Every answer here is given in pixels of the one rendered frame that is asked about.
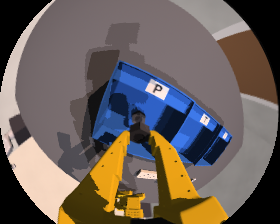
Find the blue bin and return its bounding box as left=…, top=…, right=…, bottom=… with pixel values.
left=92, top=60, right=232, bottom=166

